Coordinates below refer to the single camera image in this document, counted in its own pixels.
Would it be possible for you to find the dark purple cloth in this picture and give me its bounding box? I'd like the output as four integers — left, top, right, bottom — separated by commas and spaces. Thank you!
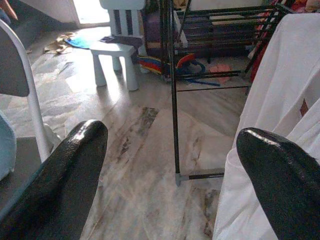
99, 34, 145, 50

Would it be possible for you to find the black metal drying rack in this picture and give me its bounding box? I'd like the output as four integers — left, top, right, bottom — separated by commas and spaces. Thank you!
143, 0, 303, 187

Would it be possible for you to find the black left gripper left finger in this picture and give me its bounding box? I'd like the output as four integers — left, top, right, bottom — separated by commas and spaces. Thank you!
0, 119, 109, 240

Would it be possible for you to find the pale blue child's chair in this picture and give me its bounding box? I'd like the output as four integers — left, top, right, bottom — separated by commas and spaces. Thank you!
89, 0, 147, 91

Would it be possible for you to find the white hanging garment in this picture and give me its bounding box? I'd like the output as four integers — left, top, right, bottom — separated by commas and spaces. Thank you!
212, 12, 320, 240

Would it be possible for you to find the blue chair cushion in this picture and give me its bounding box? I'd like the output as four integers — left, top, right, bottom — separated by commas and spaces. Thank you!
0, 109, 17, 181

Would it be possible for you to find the bright blue cloth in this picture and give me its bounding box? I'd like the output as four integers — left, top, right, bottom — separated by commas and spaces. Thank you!
64, 36, 92, 51

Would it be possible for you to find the grey folding chair white frame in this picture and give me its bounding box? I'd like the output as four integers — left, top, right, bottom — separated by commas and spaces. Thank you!
0, 18, 62, 213

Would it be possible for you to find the beige crumpled cloth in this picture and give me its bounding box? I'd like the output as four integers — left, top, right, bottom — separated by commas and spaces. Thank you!
43, 32, 76, 55

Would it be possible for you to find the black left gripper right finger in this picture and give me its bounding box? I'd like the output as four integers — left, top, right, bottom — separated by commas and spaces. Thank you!
236, 127, 320, 240

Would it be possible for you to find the rainbow striped toy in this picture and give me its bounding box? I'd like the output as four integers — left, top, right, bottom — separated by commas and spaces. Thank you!
136, 55, 166, 75

